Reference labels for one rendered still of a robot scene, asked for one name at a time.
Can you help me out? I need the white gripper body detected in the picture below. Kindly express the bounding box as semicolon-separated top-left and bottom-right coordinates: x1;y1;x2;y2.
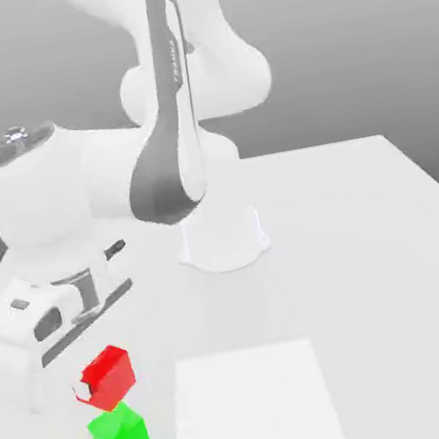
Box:
0;276;155;421

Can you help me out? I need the small red cube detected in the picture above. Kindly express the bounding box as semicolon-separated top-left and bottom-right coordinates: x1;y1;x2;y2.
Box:
66;340;141;419

